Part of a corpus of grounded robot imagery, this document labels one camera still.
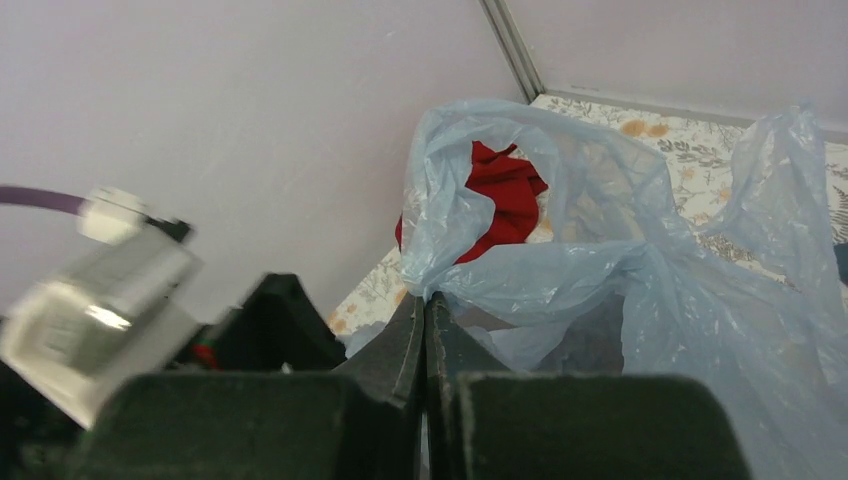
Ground light blue plastic trash bag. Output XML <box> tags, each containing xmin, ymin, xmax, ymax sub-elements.
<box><xmin>399</xmin><ymin>100</ymin><xmax>847</xmax><ymax>479</ymax></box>

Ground teal blue cloth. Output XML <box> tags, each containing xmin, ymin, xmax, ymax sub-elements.
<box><xmin>833</xmin><ymin>243</ymin><xmax>848</xmax><ymax>286</ymax></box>

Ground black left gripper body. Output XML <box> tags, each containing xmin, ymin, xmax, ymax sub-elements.
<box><xmin>1</xmin><ymin>273</ymin><xmax>345</xmax><ymax>479</ymax></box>

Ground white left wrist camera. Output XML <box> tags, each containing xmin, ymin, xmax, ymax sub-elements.
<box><xmin>1</xmin><ymin>185</ymin><xmax>200</xmax><ymax>429</ymax></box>

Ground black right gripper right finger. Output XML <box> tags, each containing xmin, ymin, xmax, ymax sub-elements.
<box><xmin>424</xmin><ymin>294</ymin><xmax>751</xmax><ymax>479</ymax></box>

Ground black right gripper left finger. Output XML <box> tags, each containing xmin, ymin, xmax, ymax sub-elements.
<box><xmin>68</xmin><ymin>296</ymin><xmax>424</xmax><ymax>479</ymax></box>

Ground red cloth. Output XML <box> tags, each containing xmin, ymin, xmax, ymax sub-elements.
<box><xmin>394</xmin><ymin>140</ymin><xmax>550</xmax><ymax>266</ymax></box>

